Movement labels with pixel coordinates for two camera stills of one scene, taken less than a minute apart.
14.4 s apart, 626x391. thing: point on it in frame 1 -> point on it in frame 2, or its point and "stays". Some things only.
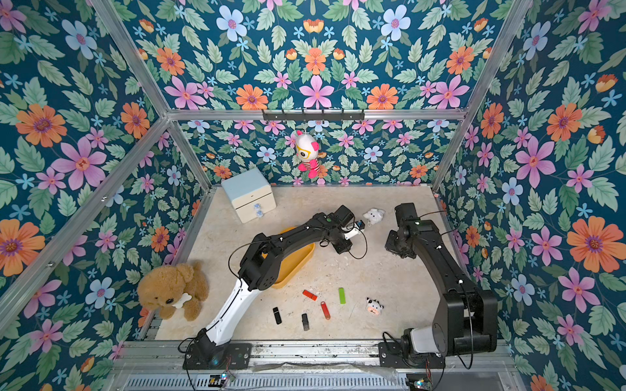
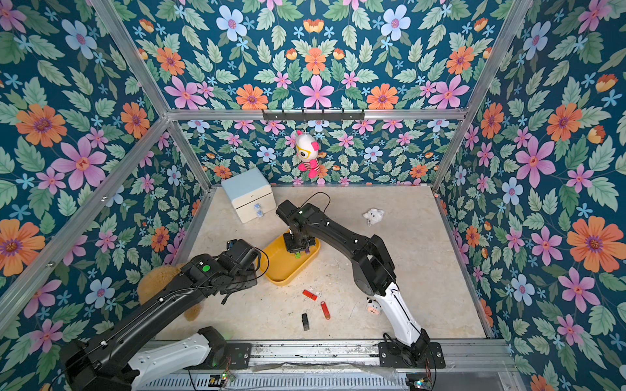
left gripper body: x=339 y=241 -> x=241 y=279
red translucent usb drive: x=326 y=310 stays
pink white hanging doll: x=307 y=150 stays
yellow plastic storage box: x=290 y=264 stays
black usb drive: x=305 y=322 stays
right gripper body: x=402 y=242 -> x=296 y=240
